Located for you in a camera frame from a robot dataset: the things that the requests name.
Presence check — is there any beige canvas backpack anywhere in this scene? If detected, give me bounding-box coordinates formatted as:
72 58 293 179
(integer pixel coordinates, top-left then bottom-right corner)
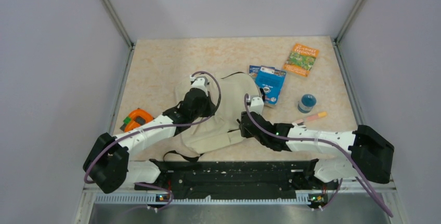
179 72 263 155

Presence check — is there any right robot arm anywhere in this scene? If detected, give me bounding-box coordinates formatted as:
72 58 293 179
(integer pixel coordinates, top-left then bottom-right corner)
237 111 395 189

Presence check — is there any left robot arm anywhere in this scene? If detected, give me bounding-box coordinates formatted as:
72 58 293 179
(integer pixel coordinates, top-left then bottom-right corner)
83 88 220 193

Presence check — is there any orange tape dispenser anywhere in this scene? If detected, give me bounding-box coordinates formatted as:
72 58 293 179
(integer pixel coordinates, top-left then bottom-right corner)
120 108 154 132

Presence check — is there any blue and white booklet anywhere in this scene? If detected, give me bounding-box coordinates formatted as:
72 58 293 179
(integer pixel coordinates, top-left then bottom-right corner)
249 65 261 80

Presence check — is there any blue lidded jar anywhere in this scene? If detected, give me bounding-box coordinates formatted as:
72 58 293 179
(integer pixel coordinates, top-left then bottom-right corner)
297 94 317 113

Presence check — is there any pink orange marker pen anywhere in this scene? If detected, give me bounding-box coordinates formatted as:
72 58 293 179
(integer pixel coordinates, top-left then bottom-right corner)
292 111 328 125

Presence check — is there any orange paperback book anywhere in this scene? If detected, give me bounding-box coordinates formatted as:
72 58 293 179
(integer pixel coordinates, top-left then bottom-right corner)
282 43 320 77

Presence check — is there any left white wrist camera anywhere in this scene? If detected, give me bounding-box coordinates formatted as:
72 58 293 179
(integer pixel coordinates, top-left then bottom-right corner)
189 75 209 96

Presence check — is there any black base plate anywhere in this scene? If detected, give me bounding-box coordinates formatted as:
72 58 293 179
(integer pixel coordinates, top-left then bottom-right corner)
151 159 338 200

